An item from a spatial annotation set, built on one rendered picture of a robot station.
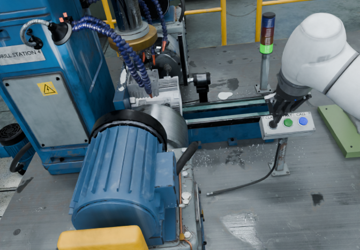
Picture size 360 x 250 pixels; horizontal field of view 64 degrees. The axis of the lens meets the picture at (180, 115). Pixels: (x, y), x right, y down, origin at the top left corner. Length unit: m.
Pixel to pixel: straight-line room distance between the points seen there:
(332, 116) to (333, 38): 0.91
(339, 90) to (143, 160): 0.41
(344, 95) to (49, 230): 1.06
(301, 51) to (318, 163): 0.75
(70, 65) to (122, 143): 0.48
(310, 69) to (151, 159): 0.37
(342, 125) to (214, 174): 0.62
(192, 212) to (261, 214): 0.47
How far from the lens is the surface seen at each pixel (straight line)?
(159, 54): 1.38
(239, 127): 1.30
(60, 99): 1.10
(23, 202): 1.40
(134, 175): 0.55
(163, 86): 1.19
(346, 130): 1.44
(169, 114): 0.98
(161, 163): 0.59
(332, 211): 1.19
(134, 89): 1.18
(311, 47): 0.62
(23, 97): 1.15
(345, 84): 0.64
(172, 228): 0.67
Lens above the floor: 1.76
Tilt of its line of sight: 39 degrees down
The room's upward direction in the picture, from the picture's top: 9 degrees counter-clockwise
